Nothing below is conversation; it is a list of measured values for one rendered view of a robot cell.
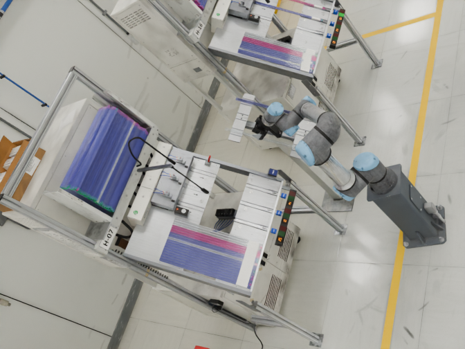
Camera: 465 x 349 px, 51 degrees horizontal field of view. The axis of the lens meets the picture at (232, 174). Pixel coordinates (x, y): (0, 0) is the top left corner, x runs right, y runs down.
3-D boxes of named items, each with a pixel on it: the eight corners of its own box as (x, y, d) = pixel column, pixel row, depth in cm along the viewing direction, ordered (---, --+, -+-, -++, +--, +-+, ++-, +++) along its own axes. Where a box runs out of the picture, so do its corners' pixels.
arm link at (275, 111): (279, 118, 246) (266, 106, 246) (272, 127, 256) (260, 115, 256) (288, 109, 249) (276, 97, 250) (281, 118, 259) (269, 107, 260)
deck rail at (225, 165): (283, 183, 284) (284, 179, 279) (281, 185, 283) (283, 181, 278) (169, 150, 291) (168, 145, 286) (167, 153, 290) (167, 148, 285)
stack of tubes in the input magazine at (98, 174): (149, 131, 269) (112, 102, 252) (113, 213, 247) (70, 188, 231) (136, 134, 277) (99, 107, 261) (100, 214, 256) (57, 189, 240)
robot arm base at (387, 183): (397, 166, 253) (389, 156, 247) (397, 191, 245) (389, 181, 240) (370, 173, 263) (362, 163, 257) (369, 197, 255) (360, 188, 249)
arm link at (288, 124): (305, 122, 247) (289, 106, 248) (289, 138, 248) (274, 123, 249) (304, 122, 255) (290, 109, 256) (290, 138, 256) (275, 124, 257)
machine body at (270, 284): (306, 232, 343) (253, 190, 306) (281, 330, 314) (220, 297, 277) (239, 232, 388) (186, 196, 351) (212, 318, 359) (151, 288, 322)
